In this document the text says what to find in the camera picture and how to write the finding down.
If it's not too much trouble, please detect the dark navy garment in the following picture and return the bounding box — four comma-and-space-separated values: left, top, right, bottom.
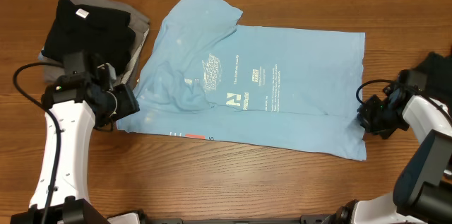
414, 52, 452, 115

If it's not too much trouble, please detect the light blue printed t-shirt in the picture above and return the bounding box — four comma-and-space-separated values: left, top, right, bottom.
117, 0, 367, 160

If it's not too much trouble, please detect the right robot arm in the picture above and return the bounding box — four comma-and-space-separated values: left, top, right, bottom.
322, 70, 451, 224

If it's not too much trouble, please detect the folded grey garment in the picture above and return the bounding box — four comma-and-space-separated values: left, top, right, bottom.
38, 0, 150, 86

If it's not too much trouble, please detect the folded black garment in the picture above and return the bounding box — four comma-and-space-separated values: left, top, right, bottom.
42, 0, 136, 75

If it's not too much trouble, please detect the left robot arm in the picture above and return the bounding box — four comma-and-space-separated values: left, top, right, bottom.
11, 51, 139, 224

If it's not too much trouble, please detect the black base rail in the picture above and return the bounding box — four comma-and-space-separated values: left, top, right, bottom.
107, 209, 335, 224

